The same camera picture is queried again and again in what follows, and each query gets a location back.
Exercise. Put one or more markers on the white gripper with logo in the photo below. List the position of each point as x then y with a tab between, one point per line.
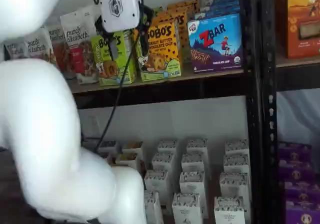
117	7

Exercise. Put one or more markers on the orange Bobo's peanut butter box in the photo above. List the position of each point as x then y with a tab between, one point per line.
185	2
160	59
192	13

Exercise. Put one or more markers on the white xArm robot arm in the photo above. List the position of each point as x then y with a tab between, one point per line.
37	134

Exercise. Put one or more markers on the green Bobo's apple pie box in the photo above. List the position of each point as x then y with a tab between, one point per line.
105	71
157	11

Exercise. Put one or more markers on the wooden shelf board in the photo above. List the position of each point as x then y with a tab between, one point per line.
300	61
185	75

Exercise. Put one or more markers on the white box blue label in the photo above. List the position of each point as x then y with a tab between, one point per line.
108	145

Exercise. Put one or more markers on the white box yellow label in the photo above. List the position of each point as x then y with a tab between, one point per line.
132	148
127	161

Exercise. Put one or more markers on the large orange snack box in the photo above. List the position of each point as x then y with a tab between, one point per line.
300	22

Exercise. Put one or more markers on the white cartons on lower shelf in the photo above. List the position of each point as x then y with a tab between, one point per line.
212	189

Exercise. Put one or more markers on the purple snack box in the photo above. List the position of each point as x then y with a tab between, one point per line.
303	215
296	171
302	191
295	151

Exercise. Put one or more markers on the purely elizabeth granola bag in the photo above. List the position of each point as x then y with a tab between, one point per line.
90	19
15	50
56	34

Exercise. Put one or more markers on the purely elizabeth bag red label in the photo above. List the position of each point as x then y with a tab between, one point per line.
77	59

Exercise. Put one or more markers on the purely elizabeth bag orange label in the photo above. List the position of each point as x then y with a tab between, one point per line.
37	47

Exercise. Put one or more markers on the white speckled carton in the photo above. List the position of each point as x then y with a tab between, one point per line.
192	162
167	146
162	161
233	184
192	184
230	211
157	184
152	209
236	162
236	146
187	209
197	146

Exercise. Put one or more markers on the white plastic sheet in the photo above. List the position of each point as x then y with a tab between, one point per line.
297	114

